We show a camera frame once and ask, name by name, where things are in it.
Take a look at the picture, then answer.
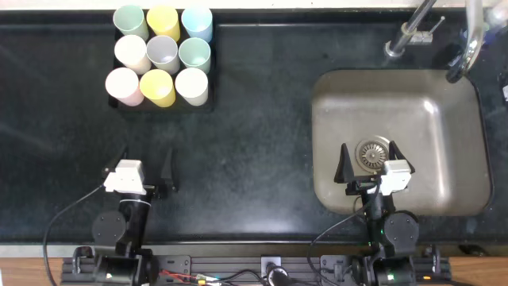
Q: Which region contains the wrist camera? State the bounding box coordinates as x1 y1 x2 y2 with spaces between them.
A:
102 159 146 195
372 159 413 196

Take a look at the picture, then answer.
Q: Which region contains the blue soap bottle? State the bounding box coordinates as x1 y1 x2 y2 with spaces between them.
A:
459 2 508 47

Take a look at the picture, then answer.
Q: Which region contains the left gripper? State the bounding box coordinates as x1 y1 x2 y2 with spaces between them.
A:
101 145 179 199

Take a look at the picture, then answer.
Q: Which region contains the steel sink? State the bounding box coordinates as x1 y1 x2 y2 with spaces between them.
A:
310 68 493 218

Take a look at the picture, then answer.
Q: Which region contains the yellow cup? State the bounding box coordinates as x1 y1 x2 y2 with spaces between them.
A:
139 68 177 109
146 5 181 43

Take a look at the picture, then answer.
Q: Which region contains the pink cup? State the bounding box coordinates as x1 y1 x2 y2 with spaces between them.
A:
105 67 145 107

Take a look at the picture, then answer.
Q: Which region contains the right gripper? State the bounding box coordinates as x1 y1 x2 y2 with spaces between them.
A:
333 140 417 196

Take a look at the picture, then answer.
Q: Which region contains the green cup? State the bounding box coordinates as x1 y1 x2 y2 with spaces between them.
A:
178 37 212 75
113 4 150 41

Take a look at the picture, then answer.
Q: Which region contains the black tray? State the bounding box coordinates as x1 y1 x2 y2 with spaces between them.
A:
107 7 218 112

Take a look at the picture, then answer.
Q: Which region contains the white cup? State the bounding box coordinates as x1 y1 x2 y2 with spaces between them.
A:
114 34 152 75
175 67 210 107

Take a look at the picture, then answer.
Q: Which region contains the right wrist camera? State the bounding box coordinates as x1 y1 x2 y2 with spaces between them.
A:
372 159 413 196

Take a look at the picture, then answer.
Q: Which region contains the blue cup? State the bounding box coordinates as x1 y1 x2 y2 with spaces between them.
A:
181 6 214 44

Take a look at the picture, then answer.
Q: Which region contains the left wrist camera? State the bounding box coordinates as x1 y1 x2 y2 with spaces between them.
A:
102 159 146 195

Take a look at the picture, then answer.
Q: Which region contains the steel tap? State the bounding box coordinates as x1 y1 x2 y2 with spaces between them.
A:
383 0 487 84

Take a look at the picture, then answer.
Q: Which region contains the mounting rail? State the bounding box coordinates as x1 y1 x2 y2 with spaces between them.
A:
61 245 453 286

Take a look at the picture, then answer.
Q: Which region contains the grey cup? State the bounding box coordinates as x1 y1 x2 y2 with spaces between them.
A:
146 35 181 75

